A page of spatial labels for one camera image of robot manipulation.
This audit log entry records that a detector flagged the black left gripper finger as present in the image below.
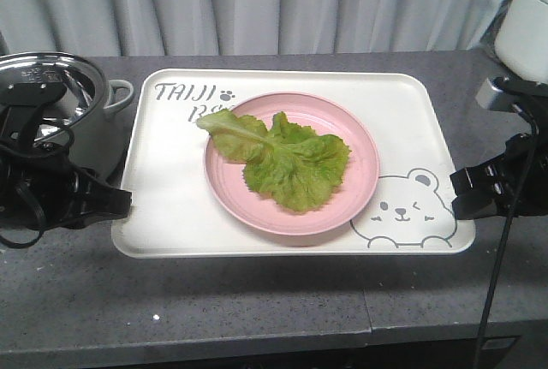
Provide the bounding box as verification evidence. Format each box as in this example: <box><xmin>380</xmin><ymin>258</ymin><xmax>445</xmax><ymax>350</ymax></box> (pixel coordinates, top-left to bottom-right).
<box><xmin>92</xmin><ymin>181</ymin><xmax>132</xmax><ymax>223</ymax></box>

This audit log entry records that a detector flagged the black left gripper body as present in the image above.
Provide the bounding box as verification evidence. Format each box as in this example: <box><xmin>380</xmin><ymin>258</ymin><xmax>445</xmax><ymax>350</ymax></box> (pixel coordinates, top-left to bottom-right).
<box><xmin>1</xmin><ymin>143</ymin><xmax>99</xmax><ymax>232</ymax></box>

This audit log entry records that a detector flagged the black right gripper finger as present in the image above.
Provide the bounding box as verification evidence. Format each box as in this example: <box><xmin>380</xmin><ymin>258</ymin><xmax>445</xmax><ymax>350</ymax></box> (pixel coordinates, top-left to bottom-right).
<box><xmin>451</xmin><ymin>196</ymin><xmax>507</xmax><ymax>220</ymax></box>
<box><xmin>450</xmin><ymin>161</ymin><xmax>503</xmax><ymax>198</ymax></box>

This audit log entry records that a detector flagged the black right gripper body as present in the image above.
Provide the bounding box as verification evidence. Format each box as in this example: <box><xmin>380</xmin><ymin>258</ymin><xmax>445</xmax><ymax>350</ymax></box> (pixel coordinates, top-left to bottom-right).
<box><xmin>495</xmin><ymin>95</ymin><xmax>547</xmax><ymax>217</ymax></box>

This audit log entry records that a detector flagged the white bear serving tray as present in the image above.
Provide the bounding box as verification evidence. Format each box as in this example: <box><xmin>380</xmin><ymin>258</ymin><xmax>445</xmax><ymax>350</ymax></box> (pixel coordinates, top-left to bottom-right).
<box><xmin>111</xmin><ymin>69</ymin><xmax>475</xmax><ymax>258</ymax></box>

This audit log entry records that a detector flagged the pink round plate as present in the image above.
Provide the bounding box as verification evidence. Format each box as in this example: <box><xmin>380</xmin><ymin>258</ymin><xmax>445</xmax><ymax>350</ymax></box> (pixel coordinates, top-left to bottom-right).
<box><xmin>196</xmin><ymin>92</ymin><xmax>380</xmax><ymax>236</ymax></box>

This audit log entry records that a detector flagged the green lettuce leaf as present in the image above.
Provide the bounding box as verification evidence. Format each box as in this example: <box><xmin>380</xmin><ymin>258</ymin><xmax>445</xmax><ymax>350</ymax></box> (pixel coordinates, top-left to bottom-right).
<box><xmin>196</xmin><ymin>109</ymin><xmax>351</xmax><ymax>212</ymax></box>

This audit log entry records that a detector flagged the pale green electric pot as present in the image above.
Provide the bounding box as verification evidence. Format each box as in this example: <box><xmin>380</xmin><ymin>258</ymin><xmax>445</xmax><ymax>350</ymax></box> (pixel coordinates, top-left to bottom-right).
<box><xmin>1</xmin><ymin>52</ymin><xmax>135</xmax><ymax>180</ymax></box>

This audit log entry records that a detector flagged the white blender appliance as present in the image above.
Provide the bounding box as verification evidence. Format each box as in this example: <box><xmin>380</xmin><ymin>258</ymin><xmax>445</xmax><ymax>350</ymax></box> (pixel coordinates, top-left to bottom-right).
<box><xmin>494</xmin><ymin>0</ymin><xmax>547</xmax><ymax>83</ymax></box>

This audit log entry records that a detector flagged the grey pleated curtain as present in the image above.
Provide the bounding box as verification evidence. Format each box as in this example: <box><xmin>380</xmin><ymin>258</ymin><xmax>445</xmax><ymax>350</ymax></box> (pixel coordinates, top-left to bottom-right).
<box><xmin>1</xmin><ymin>0</ymin><xmax>508</xmax><ymax>57</ymax></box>

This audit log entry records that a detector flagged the black left camera cable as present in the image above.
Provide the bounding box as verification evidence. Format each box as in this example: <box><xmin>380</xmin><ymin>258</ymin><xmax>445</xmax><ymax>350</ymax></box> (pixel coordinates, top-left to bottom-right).
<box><xmin>0</xmin><ymin>98</ymin><xmax>93</xmax><ymax>250</ymax></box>

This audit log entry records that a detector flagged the black camera cable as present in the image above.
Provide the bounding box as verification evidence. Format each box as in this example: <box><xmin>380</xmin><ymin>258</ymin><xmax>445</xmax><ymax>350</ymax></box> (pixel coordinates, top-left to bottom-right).
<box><xmin>0</xmin><ymin>98</ymin><xmax>93</xmax><ymax>250</ymax></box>
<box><xmin>472</xmin><ymin>103</ymin><xmax>541</xmax><ymax>369</ymax></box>

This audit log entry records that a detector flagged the black right camera cable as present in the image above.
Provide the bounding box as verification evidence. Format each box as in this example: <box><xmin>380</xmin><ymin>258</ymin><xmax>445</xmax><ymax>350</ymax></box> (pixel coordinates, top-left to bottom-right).
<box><xmin>472</xmin><ymin>103</ymin><xmax>541</xmax><ymax>369</ymax></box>

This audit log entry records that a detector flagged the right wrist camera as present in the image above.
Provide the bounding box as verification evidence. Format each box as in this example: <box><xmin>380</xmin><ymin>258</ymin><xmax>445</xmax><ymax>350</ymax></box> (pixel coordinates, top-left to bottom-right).
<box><xmin>474</xmin><ymin>75</ymin><xmax>548</xmax><ymax>113</ymax></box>

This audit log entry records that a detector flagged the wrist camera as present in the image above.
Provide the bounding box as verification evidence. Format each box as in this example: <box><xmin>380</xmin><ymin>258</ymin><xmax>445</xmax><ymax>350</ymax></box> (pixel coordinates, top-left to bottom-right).
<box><xmin>474</xmin><ymin>75</ymin><xmax>548</xmax><ymax>113</ymax></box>
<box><xmin>1</xmin><ymin>82</ymin><xmax>67</xmax><ymax>141</ymax></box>

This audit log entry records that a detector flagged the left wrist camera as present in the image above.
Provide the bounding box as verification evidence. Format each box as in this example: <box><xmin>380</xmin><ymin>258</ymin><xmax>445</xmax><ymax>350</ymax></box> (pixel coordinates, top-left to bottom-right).
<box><xmin>1</xmin><ymin>82</ymin><xmax>67</xmax><ymax>141</ymax></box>

